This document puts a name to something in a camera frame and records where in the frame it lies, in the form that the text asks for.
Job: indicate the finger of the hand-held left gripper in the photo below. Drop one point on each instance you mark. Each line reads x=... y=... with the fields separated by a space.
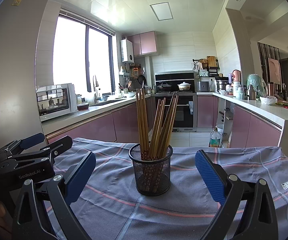
x=59 y=145
x=33 y=140

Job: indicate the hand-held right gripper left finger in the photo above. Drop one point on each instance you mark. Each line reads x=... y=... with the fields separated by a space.
x=81 y=175

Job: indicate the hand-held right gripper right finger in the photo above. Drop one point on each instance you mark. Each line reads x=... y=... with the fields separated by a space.
x=209 y=175

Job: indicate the black mesh utensil holder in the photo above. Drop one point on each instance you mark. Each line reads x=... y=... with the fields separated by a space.
x=156 y=182

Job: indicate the bundle of wooden chopsticks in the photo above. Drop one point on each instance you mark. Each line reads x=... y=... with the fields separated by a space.
x=144 y=130

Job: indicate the plastic oil bottle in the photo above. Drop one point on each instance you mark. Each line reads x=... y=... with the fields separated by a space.
x=215 y=140

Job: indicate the grey plaid tablecloth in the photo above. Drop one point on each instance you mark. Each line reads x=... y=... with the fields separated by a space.
x=184 y=205

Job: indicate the pink base cabinet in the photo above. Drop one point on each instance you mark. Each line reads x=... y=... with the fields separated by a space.
x=96 y=125
x=258 y=131

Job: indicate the white microwave oven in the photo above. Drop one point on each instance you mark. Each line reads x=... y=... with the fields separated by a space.
x=55 y=102

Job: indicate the dark red bowl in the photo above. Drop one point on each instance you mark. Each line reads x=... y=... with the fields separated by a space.
x=83 y=106

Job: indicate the black built-in oven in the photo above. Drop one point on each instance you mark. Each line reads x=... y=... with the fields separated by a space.
x=186 y=115

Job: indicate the chrome kitchen faucet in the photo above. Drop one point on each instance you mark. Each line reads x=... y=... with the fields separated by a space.
x=95 y=87

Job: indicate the grey refrigerator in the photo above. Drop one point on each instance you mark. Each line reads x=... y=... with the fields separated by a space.
x=16 y=67

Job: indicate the silver rice cooker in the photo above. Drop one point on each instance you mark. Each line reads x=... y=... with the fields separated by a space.
x=203 y=86

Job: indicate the kitchen window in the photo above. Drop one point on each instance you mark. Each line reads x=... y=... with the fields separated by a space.
x=71 y=55

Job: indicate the steel thermos flask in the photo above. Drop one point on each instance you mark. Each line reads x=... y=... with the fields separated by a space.
x=251 y=93

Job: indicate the white casserole pot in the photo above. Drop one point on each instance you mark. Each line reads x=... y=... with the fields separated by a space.
x=184 y=86

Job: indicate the white bowl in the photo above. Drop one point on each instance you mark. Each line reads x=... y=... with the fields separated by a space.
x=268 y=100

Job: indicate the black cooking pot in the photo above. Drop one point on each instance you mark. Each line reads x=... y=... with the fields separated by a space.
x=164 y=87

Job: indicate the pink kettle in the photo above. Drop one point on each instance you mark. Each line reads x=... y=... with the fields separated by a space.
x=236 y=75

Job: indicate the green appliance under plastic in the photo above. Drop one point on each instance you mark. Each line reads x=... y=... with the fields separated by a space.
x=255 y=82

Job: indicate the black range hood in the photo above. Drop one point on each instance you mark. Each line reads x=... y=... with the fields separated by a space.
x=174 y=76

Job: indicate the hanging black frying pan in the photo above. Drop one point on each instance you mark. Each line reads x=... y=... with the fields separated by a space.
x=142 y=79

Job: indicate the wooden cutting board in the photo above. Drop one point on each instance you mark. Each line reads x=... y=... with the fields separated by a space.
x=212 y=61

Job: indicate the white water heater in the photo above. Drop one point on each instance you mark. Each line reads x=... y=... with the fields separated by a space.
x=127 y=52

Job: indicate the ceiling light panel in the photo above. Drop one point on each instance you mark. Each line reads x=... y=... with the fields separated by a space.
x=161 y=11

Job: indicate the black wall rack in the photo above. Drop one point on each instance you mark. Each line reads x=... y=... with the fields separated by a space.
x=207 y=71

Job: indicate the framed wall picture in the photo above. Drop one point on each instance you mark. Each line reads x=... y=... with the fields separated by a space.
x=273 y=71

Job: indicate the pink wall cabinet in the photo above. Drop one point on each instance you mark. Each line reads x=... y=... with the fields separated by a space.
x=145 y=43

